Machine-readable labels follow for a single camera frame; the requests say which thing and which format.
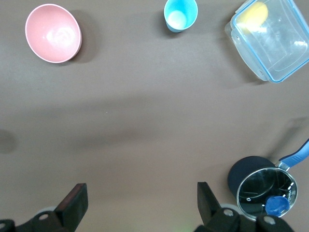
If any light blue plastic cup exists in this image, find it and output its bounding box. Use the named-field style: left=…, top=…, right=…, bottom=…
left=163, top=0, right=198, bottom=33

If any yellow round food piece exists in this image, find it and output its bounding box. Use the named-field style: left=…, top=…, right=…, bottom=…
left=238, top=1, right=269, bottom=33

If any clear plastic food container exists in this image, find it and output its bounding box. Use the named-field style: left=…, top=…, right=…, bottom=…
left=224, top=0, right=309, bottom=84

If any brown table cloth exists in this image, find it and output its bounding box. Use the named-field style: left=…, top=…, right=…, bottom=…
left=0, top=0, right=309, bottom=232

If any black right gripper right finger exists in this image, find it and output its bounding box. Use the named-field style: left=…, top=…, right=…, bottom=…
left=193, top=181, right=242, bottom=232

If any black saucepan with blue handle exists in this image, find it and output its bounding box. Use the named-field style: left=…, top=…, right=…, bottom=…
left=226, top=138, right=309, bottom=222

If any pink bowl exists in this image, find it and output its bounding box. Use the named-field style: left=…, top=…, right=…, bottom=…
left=25, top=3, right=83, bottom=64

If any glass lid with blue knob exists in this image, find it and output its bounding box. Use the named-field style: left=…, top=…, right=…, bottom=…
left=236, top=167, right=299, bottom=222

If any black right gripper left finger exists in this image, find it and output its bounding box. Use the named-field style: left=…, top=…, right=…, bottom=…
left=14, top=183, right=88, bottom=232

